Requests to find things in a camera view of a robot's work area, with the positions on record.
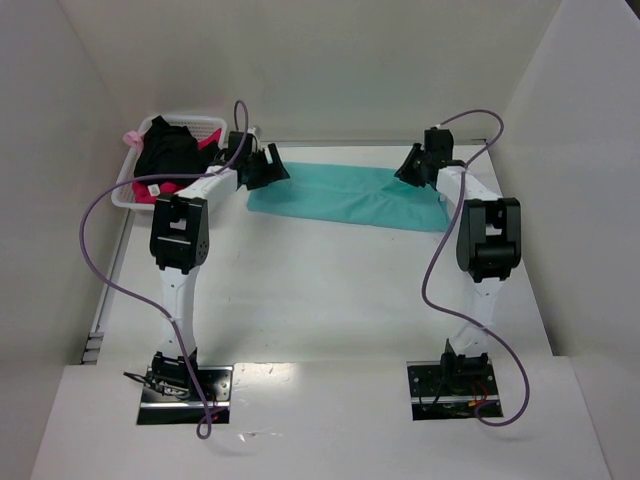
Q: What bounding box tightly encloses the teal t shirt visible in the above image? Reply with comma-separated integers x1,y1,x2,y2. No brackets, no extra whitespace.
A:
247,162,450,233

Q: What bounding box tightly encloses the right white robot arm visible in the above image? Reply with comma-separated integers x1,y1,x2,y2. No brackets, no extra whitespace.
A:
395,126,522,393

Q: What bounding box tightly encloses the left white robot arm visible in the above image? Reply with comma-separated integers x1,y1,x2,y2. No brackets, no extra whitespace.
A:
147,132,290,399

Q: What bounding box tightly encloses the black t shirt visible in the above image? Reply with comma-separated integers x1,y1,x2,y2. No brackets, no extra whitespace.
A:
134,116,220,178

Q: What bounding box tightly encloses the red pink t shirt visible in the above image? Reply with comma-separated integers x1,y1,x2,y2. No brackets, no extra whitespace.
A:
132,134,213,204

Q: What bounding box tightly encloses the light pink cloth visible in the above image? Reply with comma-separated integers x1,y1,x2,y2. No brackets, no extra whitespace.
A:
122,131,144,152

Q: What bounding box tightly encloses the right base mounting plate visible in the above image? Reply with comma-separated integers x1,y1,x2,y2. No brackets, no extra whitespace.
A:
407,361,503,421

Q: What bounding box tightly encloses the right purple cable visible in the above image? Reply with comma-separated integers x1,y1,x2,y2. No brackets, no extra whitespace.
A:
420,107,533,427

